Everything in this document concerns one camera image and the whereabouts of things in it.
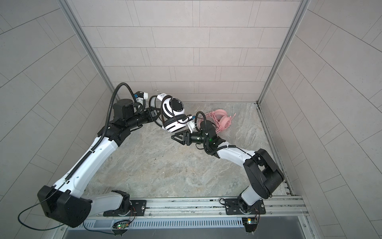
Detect white black headphones with cable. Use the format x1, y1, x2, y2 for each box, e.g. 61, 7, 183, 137
149, 93, 194, 132

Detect pink headphones with cable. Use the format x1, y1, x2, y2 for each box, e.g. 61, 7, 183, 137
207, 109, 236, 133

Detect aluminium mounting rail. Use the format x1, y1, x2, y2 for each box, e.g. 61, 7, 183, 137
64, 194, 308, 224

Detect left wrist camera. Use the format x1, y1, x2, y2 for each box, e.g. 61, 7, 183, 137
134, 91, 148, 101

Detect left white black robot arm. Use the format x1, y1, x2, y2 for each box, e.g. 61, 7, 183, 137
37, 99, 158, 228

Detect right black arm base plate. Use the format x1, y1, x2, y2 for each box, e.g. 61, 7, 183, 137
219, 198, 266, 215

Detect right circuit board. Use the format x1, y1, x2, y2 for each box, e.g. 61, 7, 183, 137
242, 218, 259, 233

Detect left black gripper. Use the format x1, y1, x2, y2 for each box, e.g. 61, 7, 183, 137
124, 108, 164, 131

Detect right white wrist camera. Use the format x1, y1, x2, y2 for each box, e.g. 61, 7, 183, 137
187, 116, 198, 133

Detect left circuit board green led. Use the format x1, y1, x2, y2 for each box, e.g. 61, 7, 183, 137
112, 220, 131, 230

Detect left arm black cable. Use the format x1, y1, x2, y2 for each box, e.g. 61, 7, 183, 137
17, 191, 65, 232

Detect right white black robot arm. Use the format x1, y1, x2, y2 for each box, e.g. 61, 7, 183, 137
171, 120, 285, 214

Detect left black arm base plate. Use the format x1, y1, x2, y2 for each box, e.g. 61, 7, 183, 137
103, 200, 147, 217

